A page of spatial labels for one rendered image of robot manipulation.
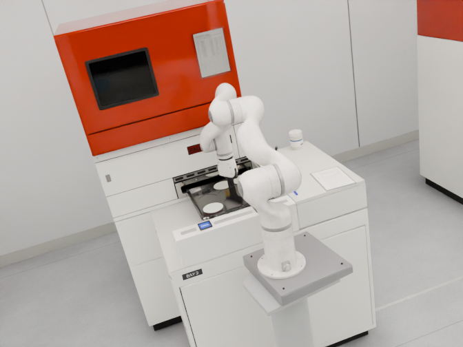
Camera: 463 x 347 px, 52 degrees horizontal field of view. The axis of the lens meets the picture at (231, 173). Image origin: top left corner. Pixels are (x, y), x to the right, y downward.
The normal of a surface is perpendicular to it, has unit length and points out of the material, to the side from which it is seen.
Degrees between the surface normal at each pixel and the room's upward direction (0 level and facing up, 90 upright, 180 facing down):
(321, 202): 90
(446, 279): 0
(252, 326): 90
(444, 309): 0
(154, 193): 90
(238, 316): 90
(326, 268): 2
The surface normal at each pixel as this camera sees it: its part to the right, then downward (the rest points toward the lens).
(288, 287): -0.15, -0.91
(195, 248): 0.29, 0.35
